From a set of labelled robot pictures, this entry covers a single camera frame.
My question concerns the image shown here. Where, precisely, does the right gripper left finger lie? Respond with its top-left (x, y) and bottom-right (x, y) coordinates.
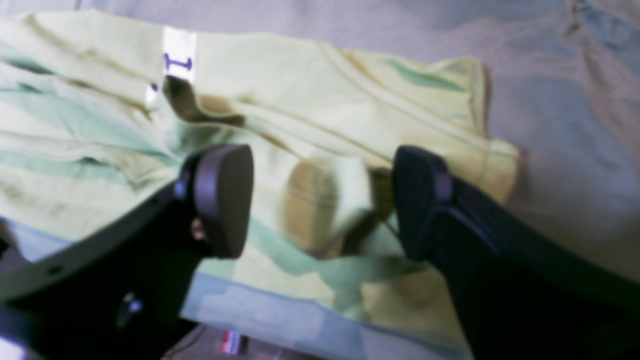
top-left (1, 144), bottom-right (254, 360)

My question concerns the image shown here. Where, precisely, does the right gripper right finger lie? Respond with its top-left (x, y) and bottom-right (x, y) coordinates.
top-left (391, 145), bottom-right (640, 360)

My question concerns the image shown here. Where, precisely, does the light yellow-green T-shirt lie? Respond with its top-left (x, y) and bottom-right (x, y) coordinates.
top-left (1, 10), bottom-right (519, 359)

